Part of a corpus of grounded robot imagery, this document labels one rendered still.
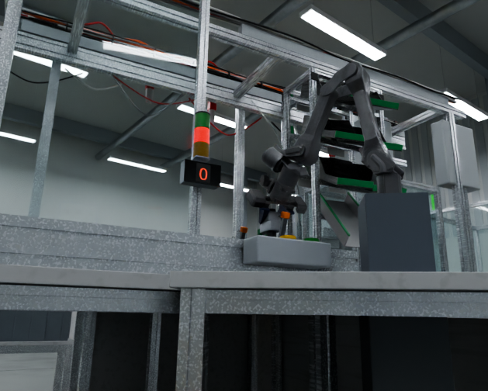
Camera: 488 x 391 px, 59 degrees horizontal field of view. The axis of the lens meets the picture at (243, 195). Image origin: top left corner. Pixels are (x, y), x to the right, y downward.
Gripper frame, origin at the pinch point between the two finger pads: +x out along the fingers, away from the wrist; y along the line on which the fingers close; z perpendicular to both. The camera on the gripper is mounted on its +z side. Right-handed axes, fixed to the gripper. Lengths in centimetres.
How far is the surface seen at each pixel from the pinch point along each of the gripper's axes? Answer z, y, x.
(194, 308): -44, 37, -6
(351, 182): 3.0, -25.1, -14.3
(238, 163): 114, -43, 40
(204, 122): 27.9, 19.1, -13.4
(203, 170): 16.0, 18.8, -2.7
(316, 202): 7.2, -19.3, -2.9
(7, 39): 40, 77, -19
